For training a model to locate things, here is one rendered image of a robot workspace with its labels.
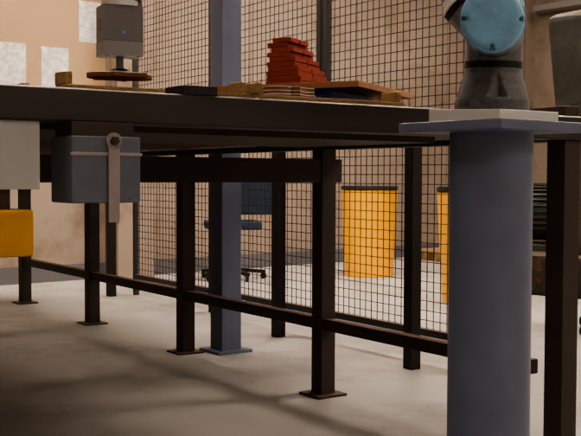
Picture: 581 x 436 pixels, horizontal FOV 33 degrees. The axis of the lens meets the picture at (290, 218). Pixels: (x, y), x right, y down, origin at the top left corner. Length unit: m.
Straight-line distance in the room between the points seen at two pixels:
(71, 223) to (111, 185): 5.57
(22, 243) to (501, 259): 0.92
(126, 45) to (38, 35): 5.22
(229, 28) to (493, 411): 2.61
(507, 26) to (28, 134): 0.89
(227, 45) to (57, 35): 3.23
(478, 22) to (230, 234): 2.53
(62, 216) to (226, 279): 3.24
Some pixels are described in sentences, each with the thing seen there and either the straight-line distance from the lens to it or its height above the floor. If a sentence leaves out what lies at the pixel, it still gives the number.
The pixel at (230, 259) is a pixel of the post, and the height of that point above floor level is 0.41.
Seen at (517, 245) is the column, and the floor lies 0.62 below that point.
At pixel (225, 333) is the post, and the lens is 4.28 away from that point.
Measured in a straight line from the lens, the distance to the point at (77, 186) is 1.79.
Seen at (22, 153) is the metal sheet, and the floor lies 0.80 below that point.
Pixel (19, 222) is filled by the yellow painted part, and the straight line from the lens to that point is 1.75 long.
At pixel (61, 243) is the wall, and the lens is 7.35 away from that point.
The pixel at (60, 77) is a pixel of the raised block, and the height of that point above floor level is 0.95.
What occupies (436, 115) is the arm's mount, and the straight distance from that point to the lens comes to 2.08.
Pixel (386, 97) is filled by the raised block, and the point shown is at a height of 0.95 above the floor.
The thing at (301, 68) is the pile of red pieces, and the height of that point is 1.11.
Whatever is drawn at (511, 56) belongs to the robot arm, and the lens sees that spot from 2.05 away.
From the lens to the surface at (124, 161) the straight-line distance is 1.83.
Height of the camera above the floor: 0.76
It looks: 2 degrees down
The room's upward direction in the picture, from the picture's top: straight up
